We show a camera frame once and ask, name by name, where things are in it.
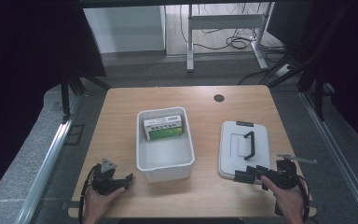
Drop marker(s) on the aluminium floor rail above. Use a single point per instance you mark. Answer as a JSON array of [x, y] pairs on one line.
[[45, 171], [338, 152]]

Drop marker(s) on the black tripod stand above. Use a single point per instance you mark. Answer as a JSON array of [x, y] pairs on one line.
[[71, 84], [315, 84]]

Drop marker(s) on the green and white box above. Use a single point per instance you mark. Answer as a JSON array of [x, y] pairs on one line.
[[163, 127]]

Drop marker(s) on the person's right hand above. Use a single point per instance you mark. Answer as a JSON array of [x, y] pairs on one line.
[[287, 199]]

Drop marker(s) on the white cabinet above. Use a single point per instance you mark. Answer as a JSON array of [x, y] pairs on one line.
[[124, 29]]

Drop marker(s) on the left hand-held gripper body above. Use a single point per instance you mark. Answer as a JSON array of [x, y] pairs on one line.
[[104, 182]]

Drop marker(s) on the black curtain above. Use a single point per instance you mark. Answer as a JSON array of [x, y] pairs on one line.
[[21, 77], [351, 62]]

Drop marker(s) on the person's left hand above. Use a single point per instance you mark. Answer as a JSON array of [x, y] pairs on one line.
[[99, 202]]

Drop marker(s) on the white plastic bin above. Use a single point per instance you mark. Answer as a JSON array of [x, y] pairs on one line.
[[167, 155]]

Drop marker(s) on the white metal desk frame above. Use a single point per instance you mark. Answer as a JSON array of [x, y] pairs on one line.
[[227, 21]]

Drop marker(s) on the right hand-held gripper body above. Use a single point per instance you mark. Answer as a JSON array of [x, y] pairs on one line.
[[284, 176]]

